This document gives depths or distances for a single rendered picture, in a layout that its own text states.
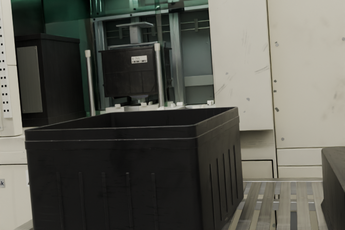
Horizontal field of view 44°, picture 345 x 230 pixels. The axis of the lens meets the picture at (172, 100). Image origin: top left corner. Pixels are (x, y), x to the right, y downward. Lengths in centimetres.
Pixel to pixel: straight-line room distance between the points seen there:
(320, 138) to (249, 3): 33
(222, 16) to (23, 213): 74
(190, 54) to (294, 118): 102
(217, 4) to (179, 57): 95
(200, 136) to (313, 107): 45
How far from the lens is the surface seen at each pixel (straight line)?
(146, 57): 157
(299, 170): 99
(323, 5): 97
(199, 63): 190
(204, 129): 58
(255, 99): 92
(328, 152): 71
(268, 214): 74
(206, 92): 190
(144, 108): 157
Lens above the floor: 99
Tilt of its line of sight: 3 degrees down
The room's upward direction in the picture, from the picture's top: 4 degrees counter-clockwise
